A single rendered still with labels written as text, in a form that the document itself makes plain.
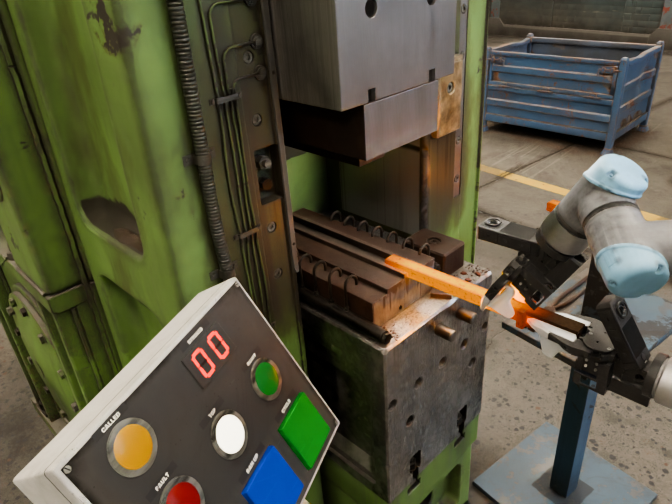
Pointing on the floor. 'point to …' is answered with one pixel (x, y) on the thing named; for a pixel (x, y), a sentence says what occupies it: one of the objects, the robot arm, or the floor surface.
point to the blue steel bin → (572, 86)
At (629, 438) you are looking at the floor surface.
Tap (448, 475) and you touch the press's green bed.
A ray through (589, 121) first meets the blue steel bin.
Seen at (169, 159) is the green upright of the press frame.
